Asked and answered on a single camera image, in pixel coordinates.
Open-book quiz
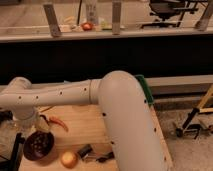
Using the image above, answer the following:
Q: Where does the black office chair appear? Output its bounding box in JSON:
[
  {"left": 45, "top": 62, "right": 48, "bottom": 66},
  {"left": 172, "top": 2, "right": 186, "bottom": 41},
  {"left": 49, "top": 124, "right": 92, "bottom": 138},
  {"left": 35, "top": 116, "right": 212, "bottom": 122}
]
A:
[{"left": 141, "top": 0, "right": 208, "bottom": 29}]

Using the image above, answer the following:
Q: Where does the black chair at left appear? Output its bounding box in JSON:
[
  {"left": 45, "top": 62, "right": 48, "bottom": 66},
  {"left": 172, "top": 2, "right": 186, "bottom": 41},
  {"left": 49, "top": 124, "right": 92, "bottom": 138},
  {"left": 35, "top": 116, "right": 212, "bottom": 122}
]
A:
[{"left": 0, "top": 133, "right": 25, "bottom": 171}]

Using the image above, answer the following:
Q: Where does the black metal clip tool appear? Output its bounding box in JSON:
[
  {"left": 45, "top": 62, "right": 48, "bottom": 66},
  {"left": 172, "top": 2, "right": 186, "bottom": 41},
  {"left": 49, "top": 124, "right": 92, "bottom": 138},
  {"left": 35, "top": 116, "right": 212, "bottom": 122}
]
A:
[{"left": 77, "top": 144, "right": 115, "bottom": 163}]

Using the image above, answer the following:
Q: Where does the red fruit on shelf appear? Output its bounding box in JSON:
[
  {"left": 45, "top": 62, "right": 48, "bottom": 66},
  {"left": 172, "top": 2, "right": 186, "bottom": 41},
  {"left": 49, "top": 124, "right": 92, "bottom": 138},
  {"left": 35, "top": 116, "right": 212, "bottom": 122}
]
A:
[{"left": 81, "top": 22, "right": 94, "bottom": 31}]

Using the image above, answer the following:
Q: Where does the purple bowl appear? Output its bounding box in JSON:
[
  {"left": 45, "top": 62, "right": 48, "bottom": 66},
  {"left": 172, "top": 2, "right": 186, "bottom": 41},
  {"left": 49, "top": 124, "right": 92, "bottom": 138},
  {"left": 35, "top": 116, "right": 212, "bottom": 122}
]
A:
[{"left": 23, "top": 131, "right": 54, "bottom": 161}]

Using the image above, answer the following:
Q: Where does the yellow black tool stand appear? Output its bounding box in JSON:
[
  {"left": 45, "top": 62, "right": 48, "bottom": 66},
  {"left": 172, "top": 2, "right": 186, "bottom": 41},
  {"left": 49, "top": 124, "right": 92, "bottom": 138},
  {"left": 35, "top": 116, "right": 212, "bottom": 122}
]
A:
[{"left": 173, "top": 84, "right": 213, "bottom": 138}]

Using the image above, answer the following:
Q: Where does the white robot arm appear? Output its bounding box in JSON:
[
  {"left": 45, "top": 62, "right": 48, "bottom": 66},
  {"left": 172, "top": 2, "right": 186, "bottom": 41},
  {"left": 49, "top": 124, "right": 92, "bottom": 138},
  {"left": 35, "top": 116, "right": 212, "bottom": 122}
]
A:
[{"left": 0, "top": 71, "right": 167, "bottom": 171}]

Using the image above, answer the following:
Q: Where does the red chili pepper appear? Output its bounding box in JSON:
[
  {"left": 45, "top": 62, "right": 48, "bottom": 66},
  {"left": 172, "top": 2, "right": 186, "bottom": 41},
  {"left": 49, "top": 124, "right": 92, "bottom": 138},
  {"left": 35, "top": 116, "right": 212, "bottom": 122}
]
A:
[{"left": 49, "top": 116, "right": 69, "bottom": 132}]

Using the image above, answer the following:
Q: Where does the green board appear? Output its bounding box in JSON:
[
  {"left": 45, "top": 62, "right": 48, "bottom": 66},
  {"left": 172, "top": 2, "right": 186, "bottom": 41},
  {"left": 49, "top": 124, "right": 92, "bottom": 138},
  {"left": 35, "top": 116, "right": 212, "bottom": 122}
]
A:
[{"left": 135, "top": 74, "right": 154, "bottom": 106}]

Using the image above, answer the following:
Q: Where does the yellow apple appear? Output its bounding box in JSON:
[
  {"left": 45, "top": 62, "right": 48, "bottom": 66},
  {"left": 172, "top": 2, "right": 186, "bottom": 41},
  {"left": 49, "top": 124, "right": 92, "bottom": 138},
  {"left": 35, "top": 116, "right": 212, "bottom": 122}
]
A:
[{"left": 60, "top": 151, "right": 78, "bottom": 168}]

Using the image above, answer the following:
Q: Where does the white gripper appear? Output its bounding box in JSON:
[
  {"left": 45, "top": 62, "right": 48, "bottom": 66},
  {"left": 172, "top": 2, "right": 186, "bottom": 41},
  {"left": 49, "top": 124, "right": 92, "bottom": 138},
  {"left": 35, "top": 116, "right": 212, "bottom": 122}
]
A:
[{"left": 13, "top": 115, "right": 37, "bottom": 134}]

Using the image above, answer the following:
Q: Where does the dark red grape bunch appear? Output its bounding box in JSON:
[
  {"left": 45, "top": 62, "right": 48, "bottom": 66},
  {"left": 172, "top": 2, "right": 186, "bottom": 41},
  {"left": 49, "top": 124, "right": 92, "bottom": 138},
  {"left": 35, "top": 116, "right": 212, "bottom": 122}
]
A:
[{"left": 30, "top": 134, "right": 50, "bottom": 153}]

